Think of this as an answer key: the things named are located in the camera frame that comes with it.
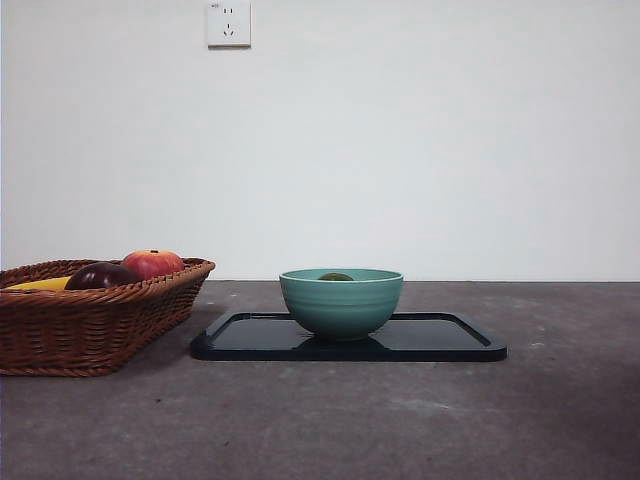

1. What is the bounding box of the red yellow apple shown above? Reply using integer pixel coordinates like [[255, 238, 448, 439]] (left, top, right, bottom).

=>
[[121, 248, 186, 281]]

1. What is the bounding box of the teal ceramic bowl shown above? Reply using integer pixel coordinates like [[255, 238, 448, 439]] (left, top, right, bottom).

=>
[[278, 268, 405, 343]]

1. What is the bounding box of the white wall socket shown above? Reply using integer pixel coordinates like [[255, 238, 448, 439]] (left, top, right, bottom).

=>
[[207, 0, 252, 50]]

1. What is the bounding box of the brown wicker basket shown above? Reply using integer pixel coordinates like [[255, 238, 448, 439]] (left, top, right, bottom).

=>
[[0, 257, 217, 377]]

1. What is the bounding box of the yellow banana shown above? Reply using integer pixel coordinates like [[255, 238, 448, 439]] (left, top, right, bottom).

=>
[[4, 275, 73, 291]]

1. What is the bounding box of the black rectangular tray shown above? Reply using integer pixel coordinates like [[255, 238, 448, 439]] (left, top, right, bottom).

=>
[[189, 311, 510, 362]]

